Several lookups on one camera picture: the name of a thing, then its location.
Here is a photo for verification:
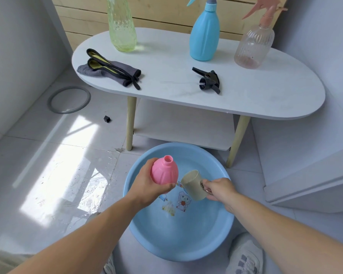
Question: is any blue spray bottle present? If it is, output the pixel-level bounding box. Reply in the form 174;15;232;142
189;10;220;62

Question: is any person's left forearm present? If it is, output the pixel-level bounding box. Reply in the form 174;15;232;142
7;194;141;274

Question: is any beige cup with metal handle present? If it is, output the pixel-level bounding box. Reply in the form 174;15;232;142
180;169;208;202

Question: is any green clear spray bottle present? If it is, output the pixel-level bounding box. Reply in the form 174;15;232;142
106;0;138;53

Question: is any black spray nozzle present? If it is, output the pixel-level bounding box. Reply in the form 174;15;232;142
192;67;221;95

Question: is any person's right hand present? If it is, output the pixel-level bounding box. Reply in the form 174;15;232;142
202;177;239;214

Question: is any person's white shoe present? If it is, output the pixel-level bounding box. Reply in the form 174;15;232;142
103;253;116;274
225;232;264;274

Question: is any grey cloth with black trim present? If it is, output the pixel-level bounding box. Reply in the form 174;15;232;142
76;48;142;91

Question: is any person's right white shoe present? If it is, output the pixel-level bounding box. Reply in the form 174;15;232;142
225;232;264;274

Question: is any pink spray bottle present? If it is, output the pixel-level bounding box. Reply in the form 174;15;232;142
150;155;179;185

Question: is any person's left white shoe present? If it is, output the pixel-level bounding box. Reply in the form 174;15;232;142
103;253;116;274

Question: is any blue plastic basin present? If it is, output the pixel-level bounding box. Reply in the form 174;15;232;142
123;142;235;262

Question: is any clear ribbed spray bottle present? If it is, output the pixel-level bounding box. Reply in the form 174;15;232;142
234;25;275;69

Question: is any person's right forearm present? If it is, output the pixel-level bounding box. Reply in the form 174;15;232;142
227;194;343;274

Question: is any blue grey spray nozzle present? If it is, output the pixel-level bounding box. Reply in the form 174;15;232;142
186;0;218;12

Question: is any orange spray head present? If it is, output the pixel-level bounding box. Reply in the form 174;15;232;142
242;0;289;28

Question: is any person's left hand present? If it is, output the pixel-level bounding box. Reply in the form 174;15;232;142
125;158;176;209

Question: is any grey rubber ring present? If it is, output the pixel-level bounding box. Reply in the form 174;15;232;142
47;86;91;115

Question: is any white oval table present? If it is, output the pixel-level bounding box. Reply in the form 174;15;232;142
71;27;326;169

